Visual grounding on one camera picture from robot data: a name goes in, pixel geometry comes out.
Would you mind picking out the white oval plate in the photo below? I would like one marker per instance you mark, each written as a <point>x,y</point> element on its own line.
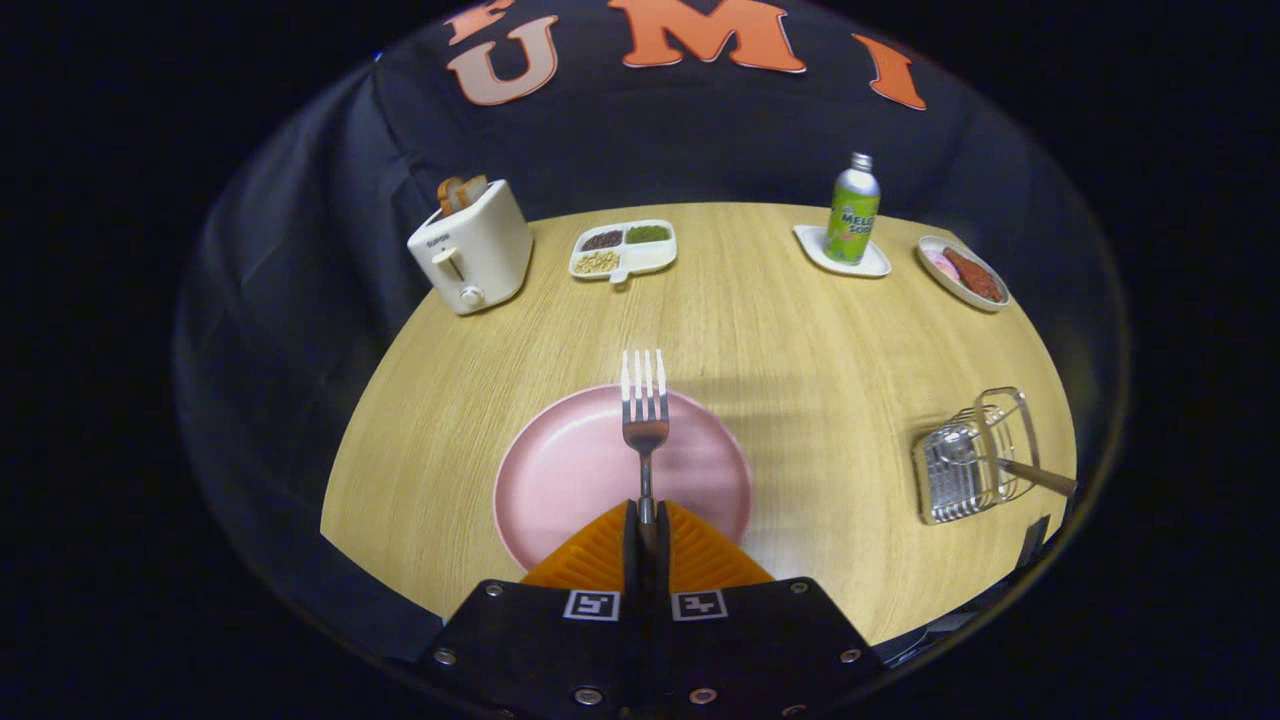
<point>932,243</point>

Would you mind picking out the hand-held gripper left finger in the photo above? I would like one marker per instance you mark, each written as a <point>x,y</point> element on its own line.
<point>560,650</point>

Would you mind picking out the black backdrop cloth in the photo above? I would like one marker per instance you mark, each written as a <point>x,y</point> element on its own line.
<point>680,140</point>

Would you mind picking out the green soda bottle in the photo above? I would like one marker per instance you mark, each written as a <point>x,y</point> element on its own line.
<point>853,220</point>

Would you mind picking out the green beans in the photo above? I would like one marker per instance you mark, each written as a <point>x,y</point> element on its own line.
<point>648,234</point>

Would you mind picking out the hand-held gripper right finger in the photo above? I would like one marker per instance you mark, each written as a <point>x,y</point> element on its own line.
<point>740,650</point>

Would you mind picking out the pink round plate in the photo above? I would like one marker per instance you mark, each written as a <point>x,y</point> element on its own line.
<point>570,470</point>

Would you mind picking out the pink ham slices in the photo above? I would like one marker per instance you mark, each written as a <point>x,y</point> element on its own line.
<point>942,266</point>

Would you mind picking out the brown meat piece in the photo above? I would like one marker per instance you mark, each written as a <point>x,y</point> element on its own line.
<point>975,275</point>

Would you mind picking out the yellow soybeans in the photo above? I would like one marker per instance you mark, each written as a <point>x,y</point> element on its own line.
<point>596,262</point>

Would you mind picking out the brown toast slice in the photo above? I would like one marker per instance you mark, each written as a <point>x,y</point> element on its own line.
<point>460,193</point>

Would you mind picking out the white square coaster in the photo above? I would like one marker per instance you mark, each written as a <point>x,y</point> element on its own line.
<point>812,248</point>

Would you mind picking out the cream white toaster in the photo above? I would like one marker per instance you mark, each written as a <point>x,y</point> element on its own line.
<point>480,250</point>

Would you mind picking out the white divided dish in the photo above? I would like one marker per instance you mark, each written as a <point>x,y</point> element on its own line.
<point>650,261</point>

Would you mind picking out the dark brown beans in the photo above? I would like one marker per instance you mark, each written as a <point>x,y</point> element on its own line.
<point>602,240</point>

